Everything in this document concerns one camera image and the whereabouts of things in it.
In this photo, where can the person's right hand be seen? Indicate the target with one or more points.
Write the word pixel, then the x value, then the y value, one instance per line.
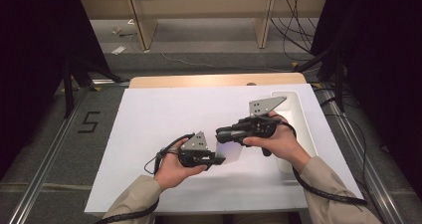
pixel 283 144

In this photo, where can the black metal stand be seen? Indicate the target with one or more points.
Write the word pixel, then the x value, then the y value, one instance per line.
pixel 68 94
pixel 339 84

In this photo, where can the white board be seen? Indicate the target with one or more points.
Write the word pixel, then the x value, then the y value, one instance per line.
pixel 199 190

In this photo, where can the white plastic bin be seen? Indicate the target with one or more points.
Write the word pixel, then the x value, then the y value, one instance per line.
pixel 300 117

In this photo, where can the short aluminium rail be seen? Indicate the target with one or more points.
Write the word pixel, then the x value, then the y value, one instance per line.
pixel 109 82

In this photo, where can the black curtain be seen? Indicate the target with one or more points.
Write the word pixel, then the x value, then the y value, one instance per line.
pixel 384 68
pixel 30 68

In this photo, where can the person's left hand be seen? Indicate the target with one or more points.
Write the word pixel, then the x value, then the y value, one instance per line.
pixel 170 171

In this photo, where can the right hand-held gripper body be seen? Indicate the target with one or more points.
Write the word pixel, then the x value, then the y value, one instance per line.
pixel 262 106

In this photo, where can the light wooden shelf unit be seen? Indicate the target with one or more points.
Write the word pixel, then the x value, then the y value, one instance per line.
pixel 205 5

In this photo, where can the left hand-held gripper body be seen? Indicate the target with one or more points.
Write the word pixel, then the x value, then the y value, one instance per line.
pixel 195 151

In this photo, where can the white paper scrap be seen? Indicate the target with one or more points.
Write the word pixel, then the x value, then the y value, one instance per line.
pixel 118 50

